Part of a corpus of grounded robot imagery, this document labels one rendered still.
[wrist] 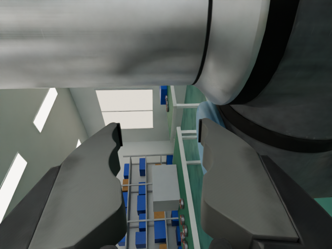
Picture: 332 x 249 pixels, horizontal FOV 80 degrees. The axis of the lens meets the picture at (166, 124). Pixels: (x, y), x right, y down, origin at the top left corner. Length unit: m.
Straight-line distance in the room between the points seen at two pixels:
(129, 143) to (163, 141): 1.27
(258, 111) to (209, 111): 0.05
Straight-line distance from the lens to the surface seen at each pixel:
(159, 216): 5.87
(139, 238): 5.73
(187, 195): 2.17
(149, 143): 7.63
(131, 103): 6.24
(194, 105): 3.04
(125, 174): 6.38
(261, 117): 0.17
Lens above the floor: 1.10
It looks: 5 degrees down
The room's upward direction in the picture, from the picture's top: 92 degrees counter-clockwise
